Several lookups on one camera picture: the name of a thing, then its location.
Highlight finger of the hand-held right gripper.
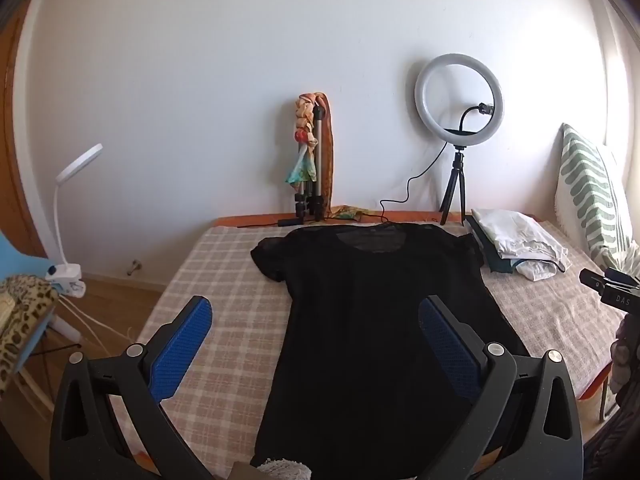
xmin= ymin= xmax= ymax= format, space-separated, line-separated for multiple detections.
xmin=579 ymin=268 xmax=607 ymax=292

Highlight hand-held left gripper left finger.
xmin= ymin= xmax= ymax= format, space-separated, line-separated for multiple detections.
xmin=49 ymin=296 xmax=216 ymax=480

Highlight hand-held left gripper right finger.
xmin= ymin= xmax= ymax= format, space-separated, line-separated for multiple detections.
xmin=415 ymin=295 xmax=586 ymax=480

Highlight black t-shirt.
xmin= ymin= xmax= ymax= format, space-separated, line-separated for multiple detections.
xmin=250 ymin=222 xmax=531 ymax=480

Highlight white folded clothes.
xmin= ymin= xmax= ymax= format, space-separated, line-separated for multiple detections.
xmin=470 ymin=207 xmax=571 ymax=281

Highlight dark patterned cloth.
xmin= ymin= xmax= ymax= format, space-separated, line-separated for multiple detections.
xmin=612 ymin=310 xmax=640 ymax=411

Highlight beige plaid blanket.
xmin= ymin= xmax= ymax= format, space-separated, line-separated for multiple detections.
xmin=112 ymin=220 xmax=631 ymax=480

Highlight dark green cloth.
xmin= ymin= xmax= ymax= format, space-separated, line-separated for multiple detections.
xmin=467 ymin=217 xmax=526 ymax=275

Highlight green leaf pattern pillow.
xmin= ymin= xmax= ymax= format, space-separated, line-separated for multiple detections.
xmin=554 ymin=122 xmax=638 ymax=271

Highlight leopard print cloth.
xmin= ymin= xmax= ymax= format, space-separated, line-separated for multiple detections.
xmin=0 ymin=275 xmax=58 ymax=396

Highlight white knitted cloth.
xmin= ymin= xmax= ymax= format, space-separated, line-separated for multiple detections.
xmin=257 ymin=456 xmax=313 ymax=480

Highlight small black tripod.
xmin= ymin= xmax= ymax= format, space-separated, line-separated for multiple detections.
xmin=439 ymin=145 xmax=468 ymax=226

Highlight light blue chair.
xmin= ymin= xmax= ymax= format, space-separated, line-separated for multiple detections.
xmin=0 ymin=232 xmax=66 ymax=376

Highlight white curtain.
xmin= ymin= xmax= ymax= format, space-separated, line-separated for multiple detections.
xmin=600 ymin=0 xmax=640 ymax=186

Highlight black phone holder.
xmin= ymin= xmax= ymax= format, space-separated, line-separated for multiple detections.
xmin=445 ymin=102 xmax=496 ymax=136

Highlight white clip lamp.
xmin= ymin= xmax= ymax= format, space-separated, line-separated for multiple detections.
xmin=44 ymin=143 xmax=104 ymax=298

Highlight colourful patterned scarf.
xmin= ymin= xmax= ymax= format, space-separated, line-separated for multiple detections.
xmin=286 ymin=92 xmax=321 ymax=191

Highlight orange patterned scarf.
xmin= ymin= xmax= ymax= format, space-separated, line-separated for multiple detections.
xmin=312 ymin=92 xmax=373 ymax=221

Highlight wooden door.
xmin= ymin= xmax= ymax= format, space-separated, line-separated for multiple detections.
xmin=0 ymin=10 xmax=48 ymax=261

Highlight folded silver tripod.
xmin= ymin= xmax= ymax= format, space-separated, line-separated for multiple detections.
xmin=294 ymin=105 xmax=326 ymax=221

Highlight black power cable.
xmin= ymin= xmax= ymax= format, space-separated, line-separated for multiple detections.
xmin=236 ymin=141 xmax=451 ymax=228

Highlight white ring light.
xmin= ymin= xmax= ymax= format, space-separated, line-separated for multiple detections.
xmin=414 ymin=53 xmax=505 ymax=147

